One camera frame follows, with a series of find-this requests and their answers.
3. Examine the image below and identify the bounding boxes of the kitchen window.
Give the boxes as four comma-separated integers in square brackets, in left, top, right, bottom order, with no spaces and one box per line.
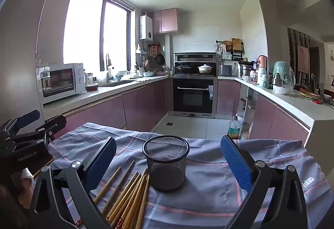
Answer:
[63,0,135,73]

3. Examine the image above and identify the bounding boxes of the black mesh utensil holder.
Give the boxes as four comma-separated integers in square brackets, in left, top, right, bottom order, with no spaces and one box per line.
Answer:
[142,135,190,192]

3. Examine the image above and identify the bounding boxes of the white wall water heater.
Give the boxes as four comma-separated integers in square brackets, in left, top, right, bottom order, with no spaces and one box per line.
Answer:
[139,14,154,42]

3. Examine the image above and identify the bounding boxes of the blue-grey checked cloth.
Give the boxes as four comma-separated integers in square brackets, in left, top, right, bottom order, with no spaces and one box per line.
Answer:
[48,122,328,229]

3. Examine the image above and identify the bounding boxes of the silver countertop appliance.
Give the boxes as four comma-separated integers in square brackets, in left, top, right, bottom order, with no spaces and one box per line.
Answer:
[219,64,233,77]

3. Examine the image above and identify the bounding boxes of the steel pot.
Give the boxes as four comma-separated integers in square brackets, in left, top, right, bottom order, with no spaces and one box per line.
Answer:
[239,65,255,77]

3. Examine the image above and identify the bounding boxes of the person's left hand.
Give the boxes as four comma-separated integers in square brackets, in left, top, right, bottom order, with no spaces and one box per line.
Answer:
[20,166,35,188]

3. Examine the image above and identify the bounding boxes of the black cooking pot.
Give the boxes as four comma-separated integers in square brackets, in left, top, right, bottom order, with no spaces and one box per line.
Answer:
[175,63,192,75]

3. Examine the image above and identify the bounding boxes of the pink lower cabinets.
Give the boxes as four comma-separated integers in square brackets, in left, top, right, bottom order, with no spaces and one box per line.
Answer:
[43,76,174,138]
[216,80,311,146]

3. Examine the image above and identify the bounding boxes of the pink upper cabinet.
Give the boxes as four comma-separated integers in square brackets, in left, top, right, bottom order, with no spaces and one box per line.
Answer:
[153,8,178,34]

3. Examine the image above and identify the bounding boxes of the white casserole pot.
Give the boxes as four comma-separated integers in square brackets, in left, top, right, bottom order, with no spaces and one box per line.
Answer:
[197,64,214,73]

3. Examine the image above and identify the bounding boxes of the pale green jar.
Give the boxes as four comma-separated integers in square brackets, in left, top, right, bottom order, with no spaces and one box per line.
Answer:
[258,67,270,89]

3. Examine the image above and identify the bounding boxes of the glass bowl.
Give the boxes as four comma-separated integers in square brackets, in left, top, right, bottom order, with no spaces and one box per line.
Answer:
[273,85,291,95]

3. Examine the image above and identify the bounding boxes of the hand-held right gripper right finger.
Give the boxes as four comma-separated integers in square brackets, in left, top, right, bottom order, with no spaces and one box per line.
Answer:
[220,135,308,229]

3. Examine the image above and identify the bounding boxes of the oil bottle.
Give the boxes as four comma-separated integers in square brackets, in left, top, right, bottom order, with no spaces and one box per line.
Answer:
[228,115,242,139]

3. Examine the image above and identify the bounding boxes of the black built-in oven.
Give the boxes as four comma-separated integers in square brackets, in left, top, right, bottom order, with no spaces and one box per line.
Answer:
[172,76,217,115]

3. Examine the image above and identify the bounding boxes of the steel range hood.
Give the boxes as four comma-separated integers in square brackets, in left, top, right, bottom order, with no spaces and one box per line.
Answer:
[173,52,218,62]

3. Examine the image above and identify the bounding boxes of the bundle of wooden chopsticks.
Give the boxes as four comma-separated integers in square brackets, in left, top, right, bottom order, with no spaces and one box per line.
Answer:
[74,160,150,229]

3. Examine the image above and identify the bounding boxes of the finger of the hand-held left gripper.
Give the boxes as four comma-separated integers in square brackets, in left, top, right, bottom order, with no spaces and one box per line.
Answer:
[0,110,41,138]
[8,115,67,143]

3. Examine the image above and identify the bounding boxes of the kitchen faucet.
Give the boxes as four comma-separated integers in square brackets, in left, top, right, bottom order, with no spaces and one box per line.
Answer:
[106,53,115,83]

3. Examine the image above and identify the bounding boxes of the pink kettle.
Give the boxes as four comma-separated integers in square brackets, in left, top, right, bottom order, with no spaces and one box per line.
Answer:
[257,55,268,70]

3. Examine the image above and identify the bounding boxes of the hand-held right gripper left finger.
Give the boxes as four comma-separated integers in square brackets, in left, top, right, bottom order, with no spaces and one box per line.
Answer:
[31,137,117,229]

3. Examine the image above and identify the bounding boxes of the black wall rack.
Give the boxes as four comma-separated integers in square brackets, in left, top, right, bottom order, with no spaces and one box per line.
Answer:
[216,38,245,61]

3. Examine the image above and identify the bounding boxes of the white microwave oven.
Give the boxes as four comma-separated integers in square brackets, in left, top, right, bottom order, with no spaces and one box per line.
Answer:
[39,63,86,105]

